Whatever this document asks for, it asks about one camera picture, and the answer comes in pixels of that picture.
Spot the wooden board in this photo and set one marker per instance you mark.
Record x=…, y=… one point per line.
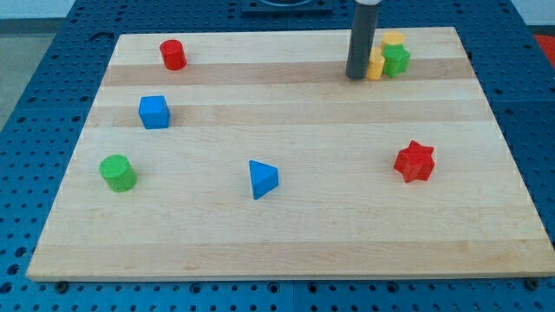
x=340, y=211

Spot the green star block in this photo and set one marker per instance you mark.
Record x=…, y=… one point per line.
x=396, y=60

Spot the yellow heart block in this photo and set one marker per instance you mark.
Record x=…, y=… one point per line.
x=376, y=64

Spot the yellow cylinder block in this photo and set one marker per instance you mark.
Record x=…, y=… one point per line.
x=392, y=38

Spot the red cylinder block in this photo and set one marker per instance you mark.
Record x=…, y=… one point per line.
x=173, y=54

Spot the green cylinder block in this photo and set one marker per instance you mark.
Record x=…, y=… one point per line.
x=117, y=172

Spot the blue cube block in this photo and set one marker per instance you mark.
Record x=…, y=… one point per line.
x=154, y=112

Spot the red star block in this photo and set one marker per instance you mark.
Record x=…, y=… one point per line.
x=415, y=162

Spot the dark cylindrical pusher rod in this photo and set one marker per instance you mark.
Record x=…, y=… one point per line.
x=361, y=38

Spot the blue triangle block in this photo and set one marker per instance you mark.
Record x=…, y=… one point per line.
x=264, y=178

